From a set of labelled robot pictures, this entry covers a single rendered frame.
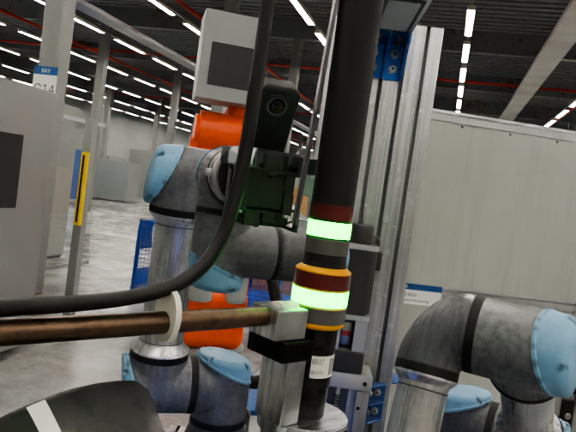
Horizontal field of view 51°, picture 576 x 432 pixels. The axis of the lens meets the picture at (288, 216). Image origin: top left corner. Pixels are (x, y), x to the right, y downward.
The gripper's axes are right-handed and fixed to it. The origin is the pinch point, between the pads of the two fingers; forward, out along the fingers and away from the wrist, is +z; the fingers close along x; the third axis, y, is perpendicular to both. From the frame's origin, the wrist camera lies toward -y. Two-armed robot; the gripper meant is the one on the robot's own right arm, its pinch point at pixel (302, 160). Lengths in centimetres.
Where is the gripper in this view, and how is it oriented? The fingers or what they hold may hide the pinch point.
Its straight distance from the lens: 54.0
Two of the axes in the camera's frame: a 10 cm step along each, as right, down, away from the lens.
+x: -9.4, -1.1, -3.1
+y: -1.4, 9.9, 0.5
